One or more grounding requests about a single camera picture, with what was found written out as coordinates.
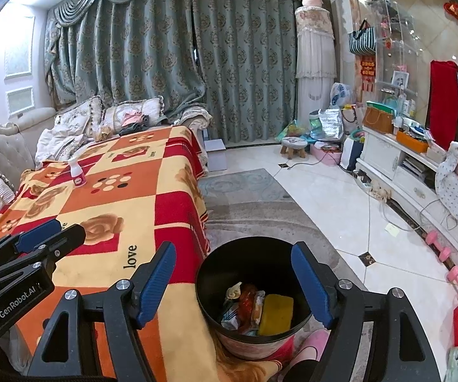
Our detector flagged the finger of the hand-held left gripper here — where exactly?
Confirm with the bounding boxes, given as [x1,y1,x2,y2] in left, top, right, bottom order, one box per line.
[0,219,62,267]
[0,223,86,283]

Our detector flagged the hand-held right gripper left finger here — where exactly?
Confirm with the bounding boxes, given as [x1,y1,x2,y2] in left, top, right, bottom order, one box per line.
[28,241,177,382]

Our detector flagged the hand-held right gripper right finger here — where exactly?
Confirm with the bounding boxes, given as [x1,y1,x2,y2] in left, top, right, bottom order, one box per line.
[291,241,442,382]

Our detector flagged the yellow sponge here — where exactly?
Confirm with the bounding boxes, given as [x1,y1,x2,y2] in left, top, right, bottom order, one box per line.
[258,294,294,337]

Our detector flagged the tan wrapper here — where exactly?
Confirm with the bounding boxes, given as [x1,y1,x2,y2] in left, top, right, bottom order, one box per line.
[252,290,266,326]

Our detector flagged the red plastic bag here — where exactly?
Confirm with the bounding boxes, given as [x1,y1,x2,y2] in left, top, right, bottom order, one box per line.
[237,284,259,311]

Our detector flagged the black trash bin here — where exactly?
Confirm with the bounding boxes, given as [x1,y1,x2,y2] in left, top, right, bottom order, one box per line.
[194,237,335,361]

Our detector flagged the pink slipper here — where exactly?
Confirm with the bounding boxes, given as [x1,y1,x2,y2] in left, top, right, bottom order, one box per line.
[290,328,331,367]

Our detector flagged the white bottle red label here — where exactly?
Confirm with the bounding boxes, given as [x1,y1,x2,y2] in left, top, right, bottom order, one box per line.
[68,156,87,187]

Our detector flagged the printed orange red blanket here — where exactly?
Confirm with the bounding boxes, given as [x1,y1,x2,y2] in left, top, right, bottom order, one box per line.
[0,125,210,382]

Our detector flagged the white crumpled quilt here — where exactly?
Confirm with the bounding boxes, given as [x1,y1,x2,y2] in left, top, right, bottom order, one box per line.
[36,127,90,164]

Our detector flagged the pink storage box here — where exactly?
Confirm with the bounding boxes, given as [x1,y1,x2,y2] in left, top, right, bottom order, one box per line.
[311,143,341,166]

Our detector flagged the folded clothes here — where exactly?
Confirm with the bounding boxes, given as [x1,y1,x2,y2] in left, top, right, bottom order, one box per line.
[118,111,150,136]

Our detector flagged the grey storage box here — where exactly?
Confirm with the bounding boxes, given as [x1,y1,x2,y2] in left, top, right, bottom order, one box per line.
[205,139,227,170]

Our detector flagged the small wooden stool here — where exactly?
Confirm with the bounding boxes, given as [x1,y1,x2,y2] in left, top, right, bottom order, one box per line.
[280,136,308,160]

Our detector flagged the white television cabinet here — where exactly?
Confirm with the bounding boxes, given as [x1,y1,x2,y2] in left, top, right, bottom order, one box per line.
[356,125,458,283]

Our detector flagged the green snack bags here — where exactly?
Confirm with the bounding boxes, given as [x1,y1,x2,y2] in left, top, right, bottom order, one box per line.
[281,121,313,142]

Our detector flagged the silver foil bag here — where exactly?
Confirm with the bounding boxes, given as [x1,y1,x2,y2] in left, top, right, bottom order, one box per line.
[311,108,345,141]

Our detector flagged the orange box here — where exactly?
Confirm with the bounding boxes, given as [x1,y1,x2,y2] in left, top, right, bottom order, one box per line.
[396,129,429,154]

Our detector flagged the brown handbag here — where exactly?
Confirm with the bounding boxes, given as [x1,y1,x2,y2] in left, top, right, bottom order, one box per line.
[362,105,396,134]

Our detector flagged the white blue plastic bag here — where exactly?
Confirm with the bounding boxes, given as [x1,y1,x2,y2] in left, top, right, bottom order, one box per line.
[330,82,357,110]

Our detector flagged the green patterned curtain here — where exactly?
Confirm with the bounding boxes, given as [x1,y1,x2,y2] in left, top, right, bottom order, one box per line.
[44,0,325,146]

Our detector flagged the air conditioner lace cover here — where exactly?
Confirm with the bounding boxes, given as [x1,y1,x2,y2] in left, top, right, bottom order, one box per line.
[295,6,339,128]

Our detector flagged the red hanging decoration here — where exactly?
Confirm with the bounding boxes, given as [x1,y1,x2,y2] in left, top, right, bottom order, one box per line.
[360,56,375,92]

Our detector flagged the red hanging cloth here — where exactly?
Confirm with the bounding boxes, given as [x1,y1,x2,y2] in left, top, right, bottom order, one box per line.
[428,60,458,144]

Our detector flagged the striped tote bag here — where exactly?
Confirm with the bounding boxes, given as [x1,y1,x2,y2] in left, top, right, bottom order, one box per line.
[348,20,377,55]

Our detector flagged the glass display shelf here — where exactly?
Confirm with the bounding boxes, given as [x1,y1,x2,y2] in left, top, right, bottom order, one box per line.
[366,0,421,108]

